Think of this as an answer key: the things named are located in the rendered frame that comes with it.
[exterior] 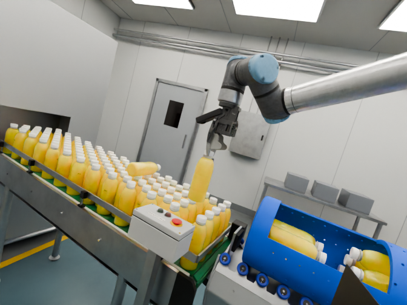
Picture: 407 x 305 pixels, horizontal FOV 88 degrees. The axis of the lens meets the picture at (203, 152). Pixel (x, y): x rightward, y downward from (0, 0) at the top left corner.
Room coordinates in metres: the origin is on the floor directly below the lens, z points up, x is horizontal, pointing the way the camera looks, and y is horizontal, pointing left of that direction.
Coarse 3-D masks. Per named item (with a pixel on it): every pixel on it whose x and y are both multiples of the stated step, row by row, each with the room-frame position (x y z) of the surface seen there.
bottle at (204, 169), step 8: (200, 160) 0.81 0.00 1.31; (208, 160) 0.80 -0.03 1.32; (200, 168) 0.79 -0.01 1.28; (208, 168) 0.79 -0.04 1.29; (200, 176) 0.79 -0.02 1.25; (208, 176) 0.80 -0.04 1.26; (192, 184) 0.81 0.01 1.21; (200, 184) 0.79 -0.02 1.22; (208, 184) 0.81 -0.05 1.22; (192, 192) 0.80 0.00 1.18; (200, 192) 0.79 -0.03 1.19; (192, 200) 0.80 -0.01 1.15; (200, 200) 0.80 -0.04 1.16
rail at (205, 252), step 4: (228, 228) 1.02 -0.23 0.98; (224, 232) 0.96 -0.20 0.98; (220, 236) 0.91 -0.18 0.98; (224, 236) 0.98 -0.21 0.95; (216, 240) 0.87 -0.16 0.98; (212, 244) 0.83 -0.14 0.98; (208, 248) 0.79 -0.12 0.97; (212, 248) 0.84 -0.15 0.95; (200, 252) 0.74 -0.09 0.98; (204, 252) 0.76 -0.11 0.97; (200, 256) 0.73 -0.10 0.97; (204, 256) 0.77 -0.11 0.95; (196, 260) 0.72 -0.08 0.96
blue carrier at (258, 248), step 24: (264, 216) 0.73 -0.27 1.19; (288, 216) 0.90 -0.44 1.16; (312, 216) 0.82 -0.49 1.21; (264, 240) 0.69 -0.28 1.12; (336, 240) 0.83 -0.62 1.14; (360, 240) 0.78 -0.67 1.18; (384, 240) 0.69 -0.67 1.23; (264, 264) 0.69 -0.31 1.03; (288, 264) 0.65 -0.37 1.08; (312, 264) 0.62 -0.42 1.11; (336, 264) 0.82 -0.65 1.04; (312, 288) 0.62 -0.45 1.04; (336, 288) 0.59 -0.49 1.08
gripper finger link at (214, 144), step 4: (216, 136) 0.79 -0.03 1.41; (212, 140) 0.79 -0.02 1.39; (216, 140) 0.79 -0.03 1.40; (208, 144) 0.79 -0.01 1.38; (212, 144) 0.79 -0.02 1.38; (216, 144) 0.78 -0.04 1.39; (220, 144) 0.78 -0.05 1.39; (208, 148) 0.79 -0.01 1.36; (212, 148) 0.79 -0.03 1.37; (216, 148) 0.78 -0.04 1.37; (208, 152) 0.79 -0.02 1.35
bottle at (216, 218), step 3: (216, 216) 0.89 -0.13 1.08; (219, 216) 0.90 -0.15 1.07; (213, 219) 0.87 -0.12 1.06; (216, 219) 0.88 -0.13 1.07; (219, 219) 0.89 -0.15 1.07; (216, 222) 0.87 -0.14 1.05; (219, 222) 0.88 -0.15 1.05; (216, 225) 0.87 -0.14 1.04; (219, 225) 0.89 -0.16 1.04; (216, 228) 0.87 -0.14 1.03; (213, 231) 0.87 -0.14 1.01; (216, 231) 0.88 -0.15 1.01; (213, 234) 0.87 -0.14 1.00; (216, 234) 0.88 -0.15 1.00; (213, 237) 0.87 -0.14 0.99; (213, 240) 0.87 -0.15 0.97; (210, 252) 0.88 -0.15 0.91
